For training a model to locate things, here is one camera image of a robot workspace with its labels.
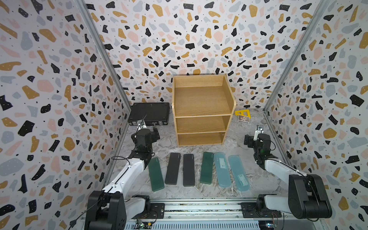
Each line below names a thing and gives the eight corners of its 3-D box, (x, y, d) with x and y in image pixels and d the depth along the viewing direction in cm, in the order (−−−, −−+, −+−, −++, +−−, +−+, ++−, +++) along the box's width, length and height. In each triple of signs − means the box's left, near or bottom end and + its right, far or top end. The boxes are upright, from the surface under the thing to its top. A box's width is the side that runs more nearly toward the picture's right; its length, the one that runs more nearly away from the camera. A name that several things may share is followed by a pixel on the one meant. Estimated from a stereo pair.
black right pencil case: (182, 186, 84) (181, 185, 82) (183, 155, 97) (183, 153, 95) (194, 186, 84) (194, 185, 82) (194, 155, 97) (194, 153, 95)
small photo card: (237, 121, 117) (238, 119, 115) (237, 116, 120) (238, 114, 119) (248, 123, 116) (249, 121, 114) (248, 118, 119) (249, 117, 117)
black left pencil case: (165, 184, 84) (164, 183, 83) (168, 154, 97) (168, 152, 96) (178, 184, 85) (178, 183, 83) (180, 154, 97) (180, 152, 96)
